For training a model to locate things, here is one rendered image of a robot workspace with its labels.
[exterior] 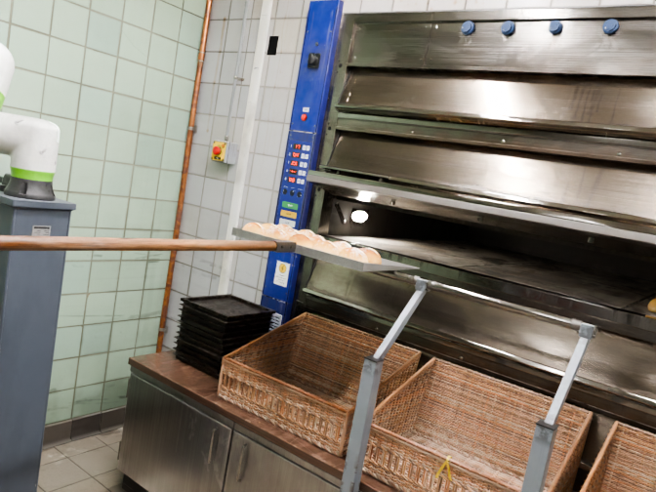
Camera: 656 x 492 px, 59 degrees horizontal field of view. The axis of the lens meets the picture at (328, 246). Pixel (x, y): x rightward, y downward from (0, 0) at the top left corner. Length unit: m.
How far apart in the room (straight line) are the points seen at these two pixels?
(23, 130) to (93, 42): 0.84
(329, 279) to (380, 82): 0.83
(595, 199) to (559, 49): 0.52
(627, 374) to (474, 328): 0.49
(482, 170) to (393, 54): 0.61
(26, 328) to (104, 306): 0.91
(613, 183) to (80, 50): 2.10
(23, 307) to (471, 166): 1.57
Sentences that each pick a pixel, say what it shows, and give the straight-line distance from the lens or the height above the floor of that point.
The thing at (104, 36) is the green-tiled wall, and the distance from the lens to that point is 2.80.
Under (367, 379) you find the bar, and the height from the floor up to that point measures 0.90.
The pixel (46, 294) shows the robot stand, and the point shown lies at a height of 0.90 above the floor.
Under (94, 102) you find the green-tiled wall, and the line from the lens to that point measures 2.76.
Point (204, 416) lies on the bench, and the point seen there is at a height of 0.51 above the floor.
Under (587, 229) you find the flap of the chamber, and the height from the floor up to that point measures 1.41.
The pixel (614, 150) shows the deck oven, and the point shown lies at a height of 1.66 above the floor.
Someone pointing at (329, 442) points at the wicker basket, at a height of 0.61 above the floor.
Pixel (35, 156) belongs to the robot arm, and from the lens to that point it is 2.02.
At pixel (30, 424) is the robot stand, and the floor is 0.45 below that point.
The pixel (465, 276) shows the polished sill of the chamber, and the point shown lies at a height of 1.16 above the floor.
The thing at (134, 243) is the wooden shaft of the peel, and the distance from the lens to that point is 1.42.
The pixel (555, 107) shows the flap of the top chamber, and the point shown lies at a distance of 2.08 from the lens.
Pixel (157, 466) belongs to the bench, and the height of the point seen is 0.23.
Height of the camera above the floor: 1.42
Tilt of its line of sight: 7 degrees down
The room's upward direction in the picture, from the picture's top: 10 degrees clockwise
